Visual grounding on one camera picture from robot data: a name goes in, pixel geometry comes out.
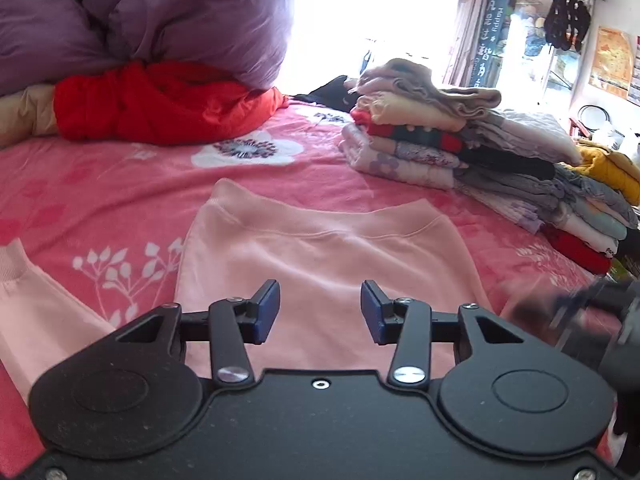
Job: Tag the stack of folded clothes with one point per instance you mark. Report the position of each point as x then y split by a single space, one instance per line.
500 160

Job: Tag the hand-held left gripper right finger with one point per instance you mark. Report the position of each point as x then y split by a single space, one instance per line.
372 315

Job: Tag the pink striped curtain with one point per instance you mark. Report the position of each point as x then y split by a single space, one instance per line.
467 20

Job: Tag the glass display cabinet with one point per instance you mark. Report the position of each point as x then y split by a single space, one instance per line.
535 65

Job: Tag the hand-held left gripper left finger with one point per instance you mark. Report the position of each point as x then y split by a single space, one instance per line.
265 315

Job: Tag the yellow garment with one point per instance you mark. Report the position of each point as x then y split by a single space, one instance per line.
607 167

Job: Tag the orange wall poster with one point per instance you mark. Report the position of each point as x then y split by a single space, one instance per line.
611 62

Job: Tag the red garment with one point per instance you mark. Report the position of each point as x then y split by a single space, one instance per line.
165 100

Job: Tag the beige pillow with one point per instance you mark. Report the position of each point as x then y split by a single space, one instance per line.
25 115

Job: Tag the red wall calendar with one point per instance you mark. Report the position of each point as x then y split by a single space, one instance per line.
636 75

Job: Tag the purple duvet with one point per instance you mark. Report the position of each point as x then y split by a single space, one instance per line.
190 10

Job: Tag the pink sweatshirt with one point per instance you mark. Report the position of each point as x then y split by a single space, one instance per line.
320 260

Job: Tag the pink floral blanket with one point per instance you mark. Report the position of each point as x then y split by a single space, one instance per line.
125 195

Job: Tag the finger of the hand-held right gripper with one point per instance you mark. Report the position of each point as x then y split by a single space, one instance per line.
550 307

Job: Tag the black cloth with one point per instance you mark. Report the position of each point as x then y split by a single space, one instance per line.
330 91

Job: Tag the round mirror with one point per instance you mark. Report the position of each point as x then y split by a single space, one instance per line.
594 117

